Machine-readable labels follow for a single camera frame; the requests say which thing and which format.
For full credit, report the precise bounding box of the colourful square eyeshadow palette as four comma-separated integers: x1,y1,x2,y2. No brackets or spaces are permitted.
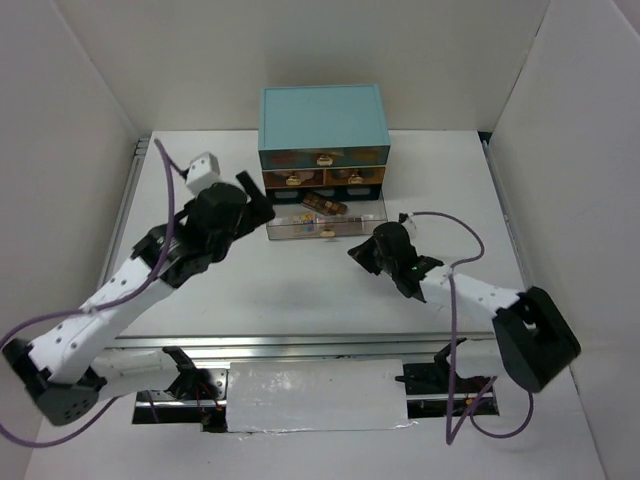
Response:
292,213,317,235

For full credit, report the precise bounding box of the brown eyeshadow palette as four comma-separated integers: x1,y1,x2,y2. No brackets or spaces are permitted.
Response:
302,192,348,216

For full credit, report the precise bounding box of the pink eyeshadow palette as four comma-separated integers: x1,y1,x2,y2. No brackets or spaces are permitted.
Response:
317,215,375,225

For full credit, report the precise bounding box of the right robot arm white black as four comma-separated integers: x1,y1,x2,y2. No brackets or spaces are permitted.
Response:
348,222,582,394

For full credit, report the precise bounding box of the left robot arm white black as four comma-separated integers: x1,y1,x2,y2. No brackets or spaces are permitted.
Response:
2,172,275,426

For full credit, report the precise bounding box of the teal drawer organizer box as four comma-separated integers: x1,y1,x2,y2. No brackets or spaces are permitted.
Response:
258,84,391,241

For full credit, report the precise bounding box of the white tape sheet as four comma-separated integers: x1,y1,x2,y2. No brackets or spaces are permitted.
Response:
226,360,410,433

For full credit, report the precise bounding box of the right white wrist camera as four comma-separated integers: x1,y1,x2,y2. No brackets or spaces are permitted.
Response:
398,213,417,239

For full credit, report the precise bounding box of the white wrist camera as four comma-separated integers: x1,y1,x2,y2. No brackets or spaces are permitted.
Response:
185,152,220,197
398,213,417,239

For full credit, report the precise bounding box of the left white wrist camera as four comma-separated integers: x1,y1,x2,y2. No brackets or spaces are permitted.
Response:
185,152,220,197

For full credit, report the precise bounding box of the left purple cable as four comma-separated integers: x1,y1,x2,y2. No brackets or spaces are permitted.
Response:
0,138,186,447

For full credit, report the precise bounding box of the aluminium rail frame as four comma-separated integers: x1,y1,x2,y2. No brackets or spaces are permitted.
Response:
114,131,523,358

